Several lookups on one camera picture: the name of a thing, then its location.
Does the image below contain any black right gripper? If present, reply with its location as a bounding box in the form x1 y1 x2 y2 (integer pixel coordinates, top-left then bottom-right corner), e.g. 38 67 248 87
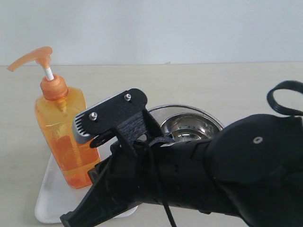
60 140 180 227

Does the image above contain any small stainless steel bowl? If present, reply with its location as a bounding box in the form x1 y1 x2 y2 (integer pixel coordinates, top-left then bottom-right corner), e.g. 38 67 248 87
161 113 223 142

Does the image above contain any orange pump soap bottle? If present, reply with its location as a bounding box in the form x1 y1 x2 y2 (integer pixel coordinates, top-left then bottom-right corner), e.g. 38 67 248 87
8 46 100 189

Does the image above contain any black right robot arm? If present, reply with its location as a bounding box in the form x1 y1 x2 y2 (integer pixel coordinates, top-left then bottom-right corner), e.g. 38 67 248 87
60 114 303 227

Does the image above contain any white rectangular plastic tray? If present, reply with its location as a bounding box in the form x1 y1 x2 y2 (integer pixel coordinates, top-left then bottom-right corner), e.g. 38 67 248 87
34 156 139 224

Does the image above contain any steel mesh colander basket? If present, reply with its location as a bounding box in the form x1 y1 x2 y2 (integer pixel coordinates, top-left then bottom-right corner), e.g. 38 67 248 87
148 104 224 130

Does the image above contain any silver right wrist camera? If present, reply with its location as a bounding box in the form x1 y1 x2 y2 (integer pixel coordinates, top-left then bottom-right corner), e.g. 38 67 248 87
72 88 147 144

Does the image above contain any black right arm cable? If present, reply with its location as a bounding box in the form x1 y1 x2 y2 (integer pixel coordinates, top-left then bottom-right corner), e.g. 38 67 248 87
132 80 303 227

